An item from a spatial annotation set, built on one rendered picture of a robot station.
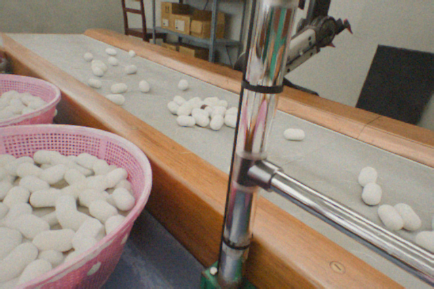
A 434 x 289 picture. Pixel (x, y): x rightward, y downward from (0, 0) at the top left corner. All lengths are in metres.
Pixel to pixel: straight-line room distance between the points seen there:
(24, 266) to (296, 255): 0.22
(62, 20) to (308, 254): 4.95
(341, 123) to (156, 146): 0.36
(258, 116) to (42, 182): 0.27
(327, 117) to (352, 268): 0.38
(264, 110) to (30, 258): 0.23
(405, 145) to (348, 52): 2.10
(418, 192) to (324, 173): 0.12
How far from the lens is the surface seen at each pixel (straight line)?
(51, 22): 5.04
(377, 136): 0.58
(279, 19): 0.17
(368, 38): 2.58
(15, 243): 0.32
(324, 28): 1.15
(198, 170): 0.33
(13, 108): 0.61
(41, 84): 0.65
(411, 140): 0.58
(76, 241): 0.30
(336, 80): 2.68
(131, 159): 0.37
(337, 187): 0.41
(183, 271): 0.34
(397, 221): 0.36
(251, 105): 0.18
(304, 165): 0.43
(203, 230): 0.32
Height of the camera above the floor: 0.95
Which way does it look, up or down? 27 degrees down
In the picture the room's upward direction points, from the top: 6 degrees clockwise
